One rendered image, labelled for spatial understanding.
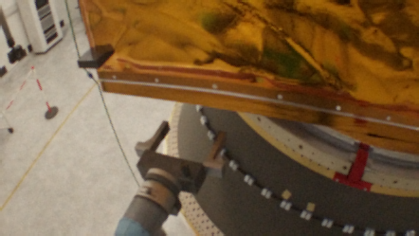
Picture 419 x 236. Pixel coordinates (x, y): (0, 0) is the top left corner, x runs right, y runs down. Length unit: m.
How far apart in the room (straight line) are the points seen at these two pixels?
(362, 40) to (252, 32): 0.23
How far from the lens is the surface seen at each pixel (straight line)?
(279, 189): 0.90
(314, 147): 0.73
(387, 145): 0.75
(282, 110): 0.72
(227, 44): 0.59
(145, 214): 0.53
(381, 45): 0.56
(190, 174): 0.58
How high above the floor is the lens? 2.24
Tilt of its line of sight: 41 degrees down
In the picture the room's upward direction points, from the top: 8 degrees counter-clockwise
